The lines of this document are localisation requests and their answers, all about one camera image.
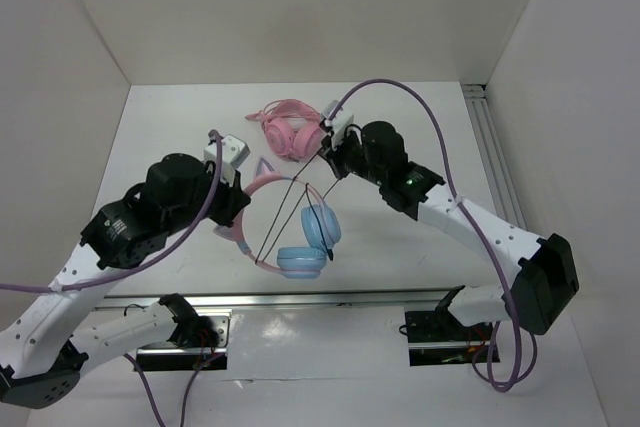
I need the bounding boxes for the aluminium rail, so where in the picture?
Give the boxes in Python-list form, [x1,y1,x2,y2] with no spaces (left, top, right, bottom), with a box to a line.
[97,288,506,309]
[461,84,527,230]

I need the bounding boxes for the pink blue cat-ear headphones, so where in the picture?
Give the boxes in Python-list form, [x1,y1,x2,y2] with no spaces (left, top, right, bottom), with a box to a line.
[214,157,342,280]

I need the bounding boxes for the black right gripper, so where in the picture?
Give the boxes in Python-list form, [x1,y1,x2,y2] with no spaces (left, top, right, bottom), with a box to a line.
[319,125,386,185]

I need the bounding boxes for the aluminium right side rail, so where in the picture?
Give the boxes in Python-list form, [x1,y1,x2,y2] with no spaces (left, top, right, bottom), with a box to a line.
[461,84,527,230]

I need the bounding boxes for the black headphone cable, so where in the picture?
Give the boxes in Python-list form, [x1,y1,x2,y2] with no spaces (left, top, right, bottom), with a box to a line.
[254,141,346,266]

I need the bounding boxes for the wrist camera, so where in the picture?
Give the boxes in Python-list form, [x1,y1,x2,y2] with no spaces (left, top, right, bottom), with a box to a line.
[203,132,250,186]
[320,100,354,149]

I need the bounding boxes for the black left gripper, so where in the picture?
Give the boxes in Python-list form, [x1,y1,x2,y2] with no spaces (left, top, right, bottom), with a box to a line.
[164,162,250,235]

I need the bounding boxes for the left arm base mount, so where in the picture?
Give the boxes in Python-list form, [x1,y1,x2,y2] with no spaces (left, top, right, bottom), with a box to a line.
[134,309,231,372]

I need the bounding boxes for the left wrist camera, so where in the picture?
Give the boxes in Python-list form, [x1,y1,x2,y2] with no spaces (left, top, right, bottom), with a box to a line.
[203,132,250,186]

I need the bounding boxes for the pink wrapped headphones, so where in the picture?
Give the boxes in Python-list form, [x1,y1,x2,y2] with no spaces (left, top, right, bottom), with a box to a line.
[245,99,325,162]

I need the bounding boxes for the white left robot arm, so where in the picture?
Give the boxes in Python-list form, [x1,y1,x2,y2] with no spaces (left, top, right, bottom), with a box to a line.
[1,151,250,409]

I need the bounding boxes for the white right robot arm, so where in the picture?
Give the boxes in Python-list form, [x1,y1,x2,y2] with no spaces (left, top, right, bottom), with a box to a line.
[320,120,579,339]

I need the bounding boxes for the aluminium front rail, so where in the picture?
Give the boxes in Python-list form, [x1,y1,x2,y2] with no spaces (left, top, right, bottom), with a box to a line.
[97,288,506,309]

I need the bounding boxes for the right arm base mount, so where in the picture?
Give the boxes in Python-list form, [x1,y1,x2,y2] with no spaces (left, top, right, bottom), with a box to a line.
[398,310,494,367]

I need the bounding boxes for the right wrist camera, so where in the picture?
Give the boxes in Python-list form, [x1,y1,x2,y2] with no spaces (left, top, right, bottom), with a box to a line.
[320,100,354,149]

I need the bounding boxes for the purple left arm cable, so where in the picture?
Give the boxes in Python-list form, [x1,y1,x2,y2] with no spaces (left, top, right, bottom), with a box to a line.
[0,128,226,427]

